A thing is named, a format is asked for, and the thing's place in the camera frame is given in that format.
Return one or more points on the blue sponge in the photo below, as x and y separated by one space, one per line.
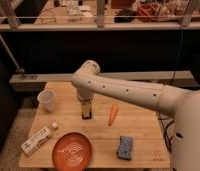
125 147

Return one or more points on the orange ridged plate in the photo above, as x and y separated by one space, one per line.
72 152

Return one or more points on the wooden board tabletop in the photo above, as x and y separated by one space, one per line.
149 150

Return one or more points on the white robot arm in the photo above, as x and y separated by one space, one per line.
182 105

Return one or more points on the white carton box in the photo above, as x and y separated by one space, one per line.
35 141

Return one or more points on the translucent plastic cup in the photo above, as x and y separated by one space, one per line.
47 99

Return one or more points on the black striped rectangular block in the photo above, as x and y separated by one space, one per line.
86 117

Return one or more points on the metal diagonal rod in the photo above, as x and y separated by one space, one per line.
19 70

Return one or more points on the small white ball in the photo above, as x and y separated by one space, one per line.
54 125

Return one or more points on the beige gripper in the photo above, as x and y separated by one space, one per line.
86 108

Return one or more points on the orange carrot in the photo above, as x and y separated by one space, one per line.
112 114

